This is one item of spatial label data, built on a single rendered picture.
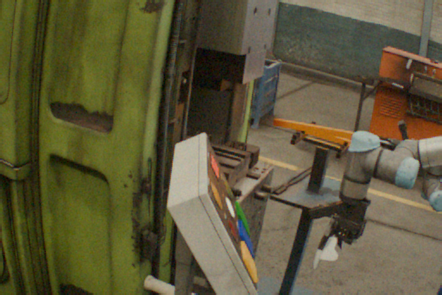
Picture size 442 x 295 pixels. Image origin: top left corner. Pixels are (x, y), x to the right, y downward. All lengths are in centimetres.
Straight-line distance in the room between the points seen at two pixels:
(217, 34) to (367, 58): 777
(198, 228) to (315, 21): 849
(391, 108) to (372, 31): 420
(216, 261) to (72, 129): 67
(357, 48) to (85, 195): 796
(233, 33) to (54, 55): 56
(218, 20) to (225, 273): 76
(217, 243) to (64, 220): 85
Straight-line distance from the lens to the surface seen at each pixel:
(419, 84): 481
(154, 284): 153
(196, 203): 87
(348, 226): 114
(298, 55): 941
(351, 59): 914
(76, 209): 159
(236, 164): 158
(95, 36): 138
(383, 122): 505
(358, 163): 108
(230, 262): 94
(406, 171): 106
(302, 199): 207
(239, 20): 137
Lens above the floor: 157
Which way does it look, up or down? 20 degrees down
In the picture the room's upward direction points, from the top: 8 degrees clockwise
